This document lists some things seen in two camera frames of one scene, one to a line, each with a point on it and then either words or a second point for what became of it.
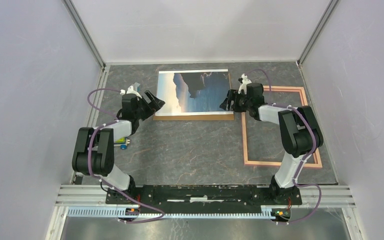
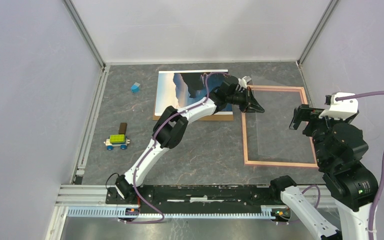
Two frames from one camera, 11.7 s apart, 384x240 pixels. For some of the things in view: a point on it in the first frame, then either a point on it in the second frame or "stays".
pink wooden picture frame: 245,138 stays
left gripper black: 155,104 to 252,107
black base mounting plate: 202,198 stays
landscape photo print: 196,92 stays
